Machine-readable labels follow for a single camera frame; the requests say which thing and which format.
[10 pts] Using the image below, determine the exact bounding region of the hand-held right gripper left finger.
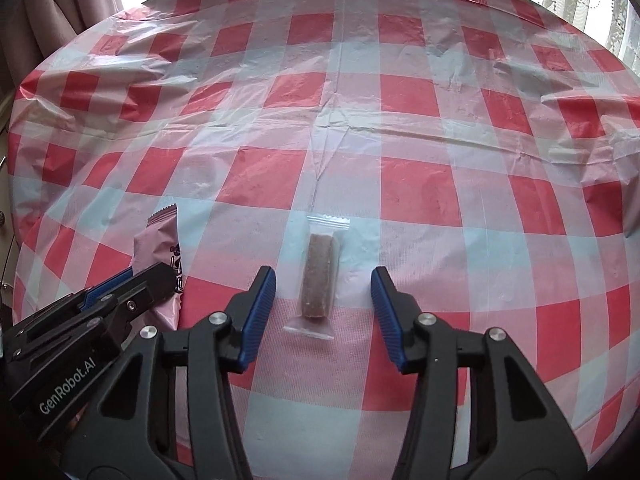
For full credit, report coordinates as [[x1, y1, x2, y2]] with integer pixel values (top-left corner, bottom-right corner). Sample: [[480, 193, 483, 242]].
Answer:
[[62, 266, 277, 480]]

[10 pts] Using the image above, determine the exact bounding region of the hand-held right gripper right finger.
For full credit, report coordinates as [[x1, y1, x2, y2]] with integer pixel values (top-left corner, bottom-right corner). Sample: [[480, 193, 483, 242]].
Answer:
[[370, 266, 587, 480]]

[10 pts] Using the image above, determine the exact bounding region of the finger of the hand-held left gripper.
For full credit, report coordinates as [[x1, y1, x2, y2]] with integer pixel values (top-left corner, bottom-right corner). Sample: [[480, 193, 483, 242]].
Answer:
[[15, 261, 174, 362], [5, 267, 135, 347]]

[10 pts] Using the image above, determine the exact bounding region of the pink snack packet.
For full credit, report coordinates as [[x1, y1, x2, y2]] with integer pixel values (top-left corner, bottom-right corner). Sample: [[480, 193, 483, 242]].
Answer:
[[132, 203, 187, 332]]

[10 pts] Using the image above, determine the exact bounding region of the clear packet with brown bar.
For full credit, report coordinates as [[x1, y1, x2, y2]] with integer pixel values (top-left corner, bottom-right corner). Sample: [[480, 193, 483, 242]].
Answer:
[[282, 214, 351, 342]]

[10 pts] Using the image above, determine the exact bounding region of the red white checked plastic tablecloth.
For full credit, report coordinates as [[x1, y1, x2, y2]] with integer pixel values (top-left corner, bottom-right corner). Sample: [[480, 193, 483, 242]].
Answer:
[[10, 0, 640, 480]]

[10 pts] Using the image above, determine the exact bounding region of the plain pink curtain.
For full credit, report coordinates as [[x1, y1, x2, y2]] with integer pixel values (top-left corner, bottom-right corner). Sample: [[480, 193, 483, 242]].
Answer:
[[0, 0, 125, 103]]

